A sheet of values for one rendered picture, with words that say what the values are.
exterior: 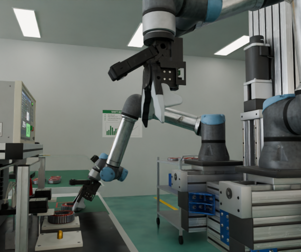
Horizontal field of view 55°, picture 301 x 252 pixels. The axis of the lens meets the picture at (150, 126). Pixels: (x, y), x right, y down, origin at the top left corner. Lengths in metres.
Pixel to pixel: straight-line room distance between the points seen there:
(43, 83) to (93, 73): 1.07
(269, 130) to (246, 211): 0.27
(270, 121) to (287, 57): 0.35
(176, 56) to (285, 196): 0.54
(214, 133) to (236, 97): 6.32
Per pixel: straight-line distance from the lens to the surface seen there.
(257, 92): 1.26
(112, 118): 6.52
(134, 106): 1.50
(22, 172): 0.91
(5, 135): 1.04
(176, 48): 0.67
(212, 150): 1.40
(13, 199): 1.11
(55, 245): 1.08
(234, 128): 7.59
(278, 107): 0.99
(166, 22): 0.66
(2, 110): 1.05
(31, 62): 6.70
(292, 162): 0.98
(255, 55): 1.30
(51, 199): 1.33
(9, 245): 1.12
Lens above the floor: 1.11
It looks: 4 degrees up
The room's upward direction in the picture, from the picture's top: straight up
